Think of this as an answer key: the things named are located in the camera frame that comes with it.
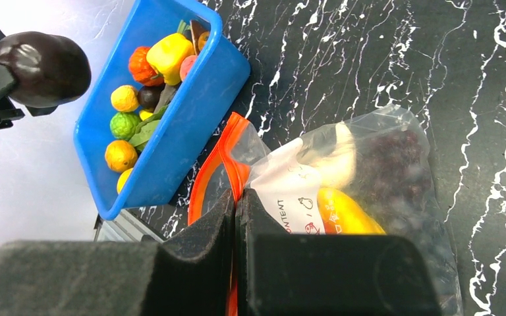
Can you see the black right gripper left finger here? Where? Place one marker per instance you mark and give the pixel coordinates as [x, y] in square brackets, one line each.
[189, 274]

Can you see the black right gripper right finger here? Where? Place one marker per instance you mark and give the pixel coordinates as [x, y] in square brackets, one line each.
[300, 274]

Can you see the dark eggplant toy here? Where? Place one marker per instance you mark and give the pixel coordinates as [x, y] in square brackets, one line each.
[49, 70]

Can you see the yellow toy banana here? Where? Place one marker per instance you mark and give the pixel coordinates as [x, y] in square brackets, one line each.
[342, 215]

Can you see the clear zip bag orange zipper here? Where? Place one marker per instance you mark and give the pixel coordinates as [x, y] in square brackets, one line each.
[288, 188]

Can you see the dark purple toy grapes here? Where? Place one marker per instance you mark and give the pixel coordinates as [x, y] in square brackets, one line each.
[392, 173]

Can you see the yellow orange toy fruit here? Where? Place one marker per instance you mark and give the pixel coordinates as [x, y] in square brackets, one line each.
[123, 179]

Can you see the blue plastic bin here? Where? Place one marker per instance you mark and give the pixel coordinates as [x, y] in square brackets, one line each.
[195, 112]

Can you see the green toy fruit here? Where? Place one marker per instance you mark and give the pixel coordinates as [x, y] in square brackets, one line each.
[123, 125]

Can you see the yellow toy lemon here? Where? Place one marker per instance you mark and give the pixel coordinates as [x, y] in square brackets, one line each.
[124, 99]

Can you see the orange toy citrus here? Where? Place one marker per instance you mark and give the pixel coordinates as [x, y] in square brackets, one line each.
[120, 156]

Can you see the small yellow toy fruit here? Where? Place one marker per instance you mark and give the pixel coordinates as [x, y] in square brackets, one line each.
[144, 114]

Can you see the green toy vegetable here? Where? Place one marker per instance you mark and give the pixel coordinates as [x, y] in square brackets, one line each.
[145, 129]

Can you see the dark plum toy fruit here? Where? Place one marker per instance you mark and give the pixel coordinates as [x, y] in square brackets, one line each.
[148, 96]

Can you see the yellow toy pepper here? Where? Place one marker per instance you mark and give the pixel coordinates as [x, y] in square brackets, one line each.
[167, 56]

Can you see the peach toy fruit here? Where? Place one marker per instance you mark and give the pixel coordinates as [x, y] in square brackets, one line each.
[186, 66]

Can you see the brown toy mushroom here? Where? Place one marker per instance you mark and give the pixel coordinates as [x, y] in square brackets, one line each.
[200, 36]

